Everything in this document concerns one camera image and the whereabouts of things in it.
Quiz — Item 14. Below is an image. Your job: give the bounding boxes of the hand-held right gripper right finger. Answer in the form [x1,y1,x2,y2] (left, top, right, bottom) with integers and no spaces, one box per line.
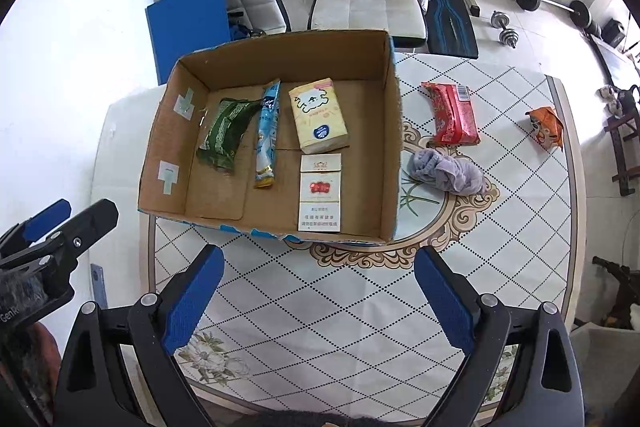
[414,246,586,427]

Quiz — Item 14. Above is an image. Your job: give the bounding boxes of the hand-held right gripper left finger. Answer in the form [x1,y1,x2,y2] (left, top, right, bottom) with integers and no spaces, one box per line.
[52,244,226,427]

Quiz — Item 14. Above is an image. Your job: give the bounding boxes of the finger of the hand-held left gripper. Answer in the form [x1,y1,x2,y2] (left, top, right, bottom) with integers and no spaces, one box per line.
[27,199,120,270]
[0,199,72,258]

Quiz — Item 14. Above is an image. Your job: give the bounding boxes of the person's left forearm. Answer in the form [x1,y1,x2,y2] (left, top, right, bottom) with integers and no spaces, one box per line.
[0,322,62,427]

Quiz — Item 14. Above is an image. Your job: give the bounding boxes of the grey crumpled cloth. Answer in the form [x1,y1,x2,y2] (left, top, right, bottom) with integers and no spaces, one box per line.
[406,149,492,196]

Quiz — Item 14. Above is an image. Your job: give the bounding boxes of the white red cigarette pack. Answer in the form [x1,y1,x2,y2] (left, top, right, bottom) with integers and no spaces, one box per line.
[298,153,343,233]

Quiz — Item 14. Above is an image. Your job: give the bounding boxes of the green snack packet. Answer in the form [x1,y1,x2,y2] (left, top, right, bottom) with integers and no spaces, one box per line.
[196,98,263,172]

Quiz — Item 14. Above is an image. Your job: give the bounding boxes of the grey storage box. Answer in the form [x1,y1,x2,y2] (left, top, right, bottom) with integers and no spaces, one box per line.
[570,324,640,410]

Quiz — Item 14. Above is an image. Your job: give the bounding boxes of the black exercise machine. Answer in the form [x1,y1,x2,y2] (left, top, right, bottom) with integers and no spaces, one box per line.
[592,255,640,329]

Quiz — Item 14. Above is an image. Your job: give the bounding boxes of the blue stick sachet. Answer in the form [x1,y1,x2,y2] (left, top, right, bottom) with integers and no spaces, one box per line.
[254,79,282,190]

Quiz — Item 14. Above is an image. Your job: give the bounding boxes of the open cardboard box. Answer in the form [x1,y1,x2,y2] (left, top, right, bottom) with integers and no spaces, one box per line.
[137,29,405,244]

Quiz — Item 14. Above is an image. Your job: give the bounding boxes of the red snack packet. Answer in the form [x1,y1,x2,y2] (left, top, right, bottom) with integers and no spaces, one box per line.
[421,82,481,146]

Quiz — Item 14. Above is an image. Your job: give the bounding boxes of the orange snack packet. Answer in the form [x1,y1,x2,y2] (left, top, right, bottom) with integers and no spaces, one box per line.
[525,106,564,152]

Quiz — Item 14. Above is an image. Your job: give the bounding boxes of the blue board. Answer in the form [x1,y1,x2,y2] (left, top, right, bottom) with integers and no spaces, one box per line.
[145,0,232,86]

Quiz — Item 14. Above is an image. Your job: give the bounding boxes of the yellow tissue pack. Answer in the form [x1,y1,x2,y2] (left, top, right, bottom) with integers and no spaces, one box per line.
[288,78,350,155]

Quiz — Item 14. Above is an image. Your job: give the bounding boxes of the dark wooden rack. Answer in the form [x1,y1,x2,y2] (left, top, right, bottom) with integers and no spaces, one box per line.
[602,84,640,198]

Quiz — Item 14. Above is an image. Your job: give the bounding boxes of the blue bag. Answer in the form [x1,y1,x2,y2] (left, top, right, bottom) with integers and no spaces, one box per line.
[227,10,267,42]

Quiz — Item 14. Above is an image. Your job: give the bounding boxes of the pair of light shoes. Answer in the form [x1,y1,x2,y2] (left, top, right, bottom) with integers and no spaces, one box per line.
[598,85,622,114]

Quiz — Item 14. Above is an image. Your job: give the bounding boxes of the chrome dumbbell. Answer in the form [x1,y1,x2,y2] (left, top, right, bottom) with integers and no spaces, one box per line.
[490,10,521,50]

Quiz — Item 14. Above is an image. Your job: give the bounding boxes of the black blue weight bench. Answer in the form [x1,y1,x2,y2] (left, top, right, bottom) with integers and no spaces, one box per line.
[426,0,479,58]

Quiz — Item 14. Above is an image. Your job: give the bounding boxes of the white office chair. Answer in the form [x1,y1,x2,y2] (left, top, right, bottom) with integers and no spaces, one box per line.
[307,0,429,48]

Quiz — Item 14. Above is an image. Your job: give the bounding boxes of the black weight plates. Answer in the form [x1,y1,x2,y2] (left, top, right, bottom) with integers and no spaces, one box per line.
[581,19,627,52]

